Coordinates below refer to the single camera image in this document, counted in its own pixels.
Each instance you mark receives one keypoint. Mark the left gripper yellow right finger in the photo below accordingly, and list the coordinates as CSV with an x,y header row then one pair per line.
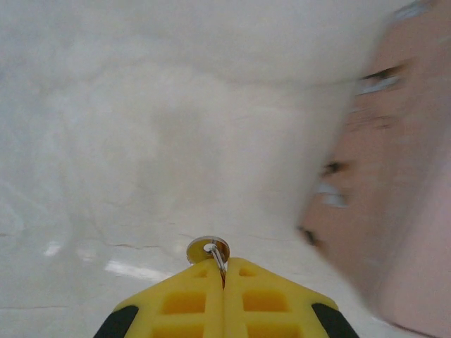
x,y
264,303

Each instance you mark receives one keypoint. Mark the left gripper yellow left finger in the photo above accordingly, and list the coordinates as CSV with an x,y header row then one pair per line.
x,y
183,303

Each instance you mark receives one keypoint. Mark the pink tin box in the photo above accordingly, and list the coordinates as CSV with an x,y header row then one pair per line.
x,y
387,176

